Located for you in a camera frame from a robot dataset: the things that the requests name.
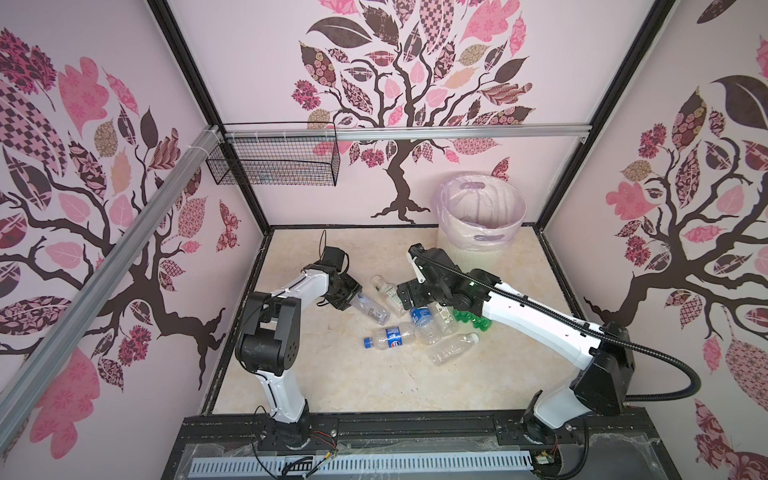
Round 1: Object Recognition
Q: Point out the blue cap blue label bottle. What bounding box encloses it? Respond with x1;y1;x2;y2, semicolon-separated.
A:
363;323;416;350

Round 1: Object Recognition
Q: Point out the silver aluminium rail back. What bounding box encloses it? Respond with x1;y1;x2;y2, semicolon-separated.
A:
225;124;592;141

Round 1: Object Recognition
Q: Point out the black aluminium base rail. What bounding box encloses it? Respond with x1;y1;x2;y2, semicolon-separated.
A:
177;408;655;450

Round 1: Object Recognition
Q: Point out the black wire mesh basket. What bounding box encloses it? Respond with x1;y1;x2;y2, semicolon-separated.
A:
206;120;341;187

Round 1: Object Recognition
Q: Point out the green soda bottle right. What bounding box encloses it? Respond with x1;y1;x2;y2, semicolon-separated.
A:
471;317;492;332

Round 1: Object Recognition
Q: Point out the Pocari Sweat bottle blue label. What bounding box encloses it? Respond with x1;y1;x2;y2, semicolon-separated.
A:
410;307;441;345

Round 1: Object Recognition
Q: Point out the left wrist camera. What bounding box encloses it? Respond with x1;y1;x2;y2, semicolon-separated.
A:
321;246;349;273

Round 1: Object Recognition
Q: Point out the black corrugated cable conduit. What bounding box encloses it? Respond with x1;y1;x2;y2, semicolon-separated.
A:
410;244;702;480

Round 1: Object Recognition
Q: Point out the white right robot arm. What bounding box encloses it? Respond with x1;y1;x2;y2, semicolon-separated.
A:
398;243;634;431

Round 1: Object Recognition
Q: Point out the silver aluminium rail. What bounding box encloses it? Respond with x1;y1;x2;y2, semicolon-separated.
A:
225;124;592;141
1;125;221;448

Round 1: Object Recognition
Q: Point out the white slotted cable duct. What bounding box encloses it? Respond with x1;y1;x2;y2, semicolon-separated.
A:
186;451;533;479

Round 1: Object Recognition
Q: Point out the green soda bottle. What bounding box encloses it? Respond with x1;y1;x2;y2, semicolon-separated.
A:
452;309;473;323
471;317;492;332

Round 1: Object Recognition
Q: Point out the green soda bottle left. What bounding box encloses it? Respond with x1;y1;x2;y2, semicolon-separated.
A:
452;309;473;323

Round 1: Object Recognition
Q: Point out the clear empty bottle white cap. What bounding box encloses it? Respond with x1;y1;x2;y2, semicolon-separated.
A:
428;333;480;366

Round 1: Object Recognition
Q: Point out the silver aluminium rail left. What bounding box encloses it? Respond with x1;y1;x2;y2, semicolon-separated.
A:
1;125;221;448

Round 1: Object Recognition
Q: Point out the white ribbed waste bin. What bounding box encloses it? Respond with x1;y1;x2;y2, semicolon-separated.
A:
437;230;504;272

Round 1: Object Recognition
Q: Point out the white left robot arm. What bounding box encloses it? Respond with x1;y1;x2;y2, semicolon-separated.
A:
234;246;361;441

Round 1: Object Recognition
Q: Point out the pink plastic bin liner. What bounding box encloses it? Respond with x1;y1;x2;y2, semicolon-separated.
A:
431;173;527;252

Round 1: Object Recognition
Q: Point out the clear bottle white green label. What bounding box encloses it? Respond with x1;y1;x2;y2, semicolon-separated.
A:
371;275;406;317

